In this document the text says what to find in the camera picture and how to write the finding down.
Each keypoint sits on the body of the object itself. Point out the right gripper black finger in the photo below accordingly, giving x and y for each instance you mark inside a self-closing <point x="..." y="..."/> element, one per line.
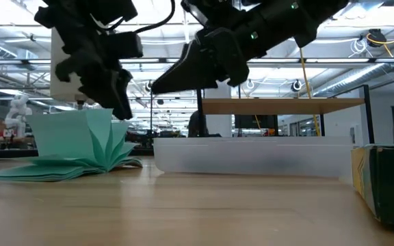
<point x="190" y="73"/>

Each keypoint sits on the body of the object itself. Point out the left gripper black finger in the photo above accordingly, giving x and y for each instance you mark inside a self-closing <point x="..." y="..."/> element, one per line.
<point x="108" y="92"/>
<point x="127" y="80"/>

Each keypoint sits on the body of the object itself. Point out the teal sticky notes pad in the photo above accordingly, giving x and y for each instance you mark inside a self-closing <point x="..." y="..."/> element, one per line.
<point x="63" y="136"/>

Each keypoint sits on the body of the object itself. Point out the clear pencil case purple lid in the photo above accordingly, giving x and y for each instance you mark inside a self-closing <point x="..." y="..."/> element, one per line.
<point x="251" y="159"/>

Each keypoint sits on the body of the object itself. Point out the green yellow crayon box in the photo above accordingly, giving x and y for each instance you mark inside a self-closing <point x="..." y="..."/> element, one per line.
<point x="388" y="184"/>

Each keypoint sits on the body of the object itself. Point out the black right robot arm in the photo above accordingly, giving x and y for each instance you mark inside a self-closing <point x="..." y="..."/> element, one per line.
<point x="303" y="17"/>

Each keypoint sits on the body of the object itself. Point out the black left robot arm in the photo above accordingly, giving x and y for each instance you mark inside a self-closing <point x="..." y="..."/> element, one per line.
<point x="80" y="10"/>

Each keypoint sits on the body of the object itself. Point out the white shade wooden base lamp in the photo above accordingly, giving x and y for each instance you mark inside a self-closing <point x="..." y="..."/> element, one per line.
<point x="63" y="92"/>

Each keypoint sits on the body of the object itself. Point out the person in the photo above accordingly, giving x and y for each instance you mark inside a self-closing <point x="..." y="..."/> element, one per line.
<point x="195" y="126"/>

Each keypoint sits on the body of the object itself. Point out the black monitor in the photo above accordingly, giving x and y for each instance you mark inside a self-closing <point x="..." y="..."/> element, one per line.
<point x="256" y="122"/>

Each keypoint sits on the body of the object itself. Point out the wooden shelf riser black legs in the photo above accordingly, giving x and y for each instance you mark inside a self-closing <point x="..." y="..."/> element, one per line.
<point x="269" y="106"/>

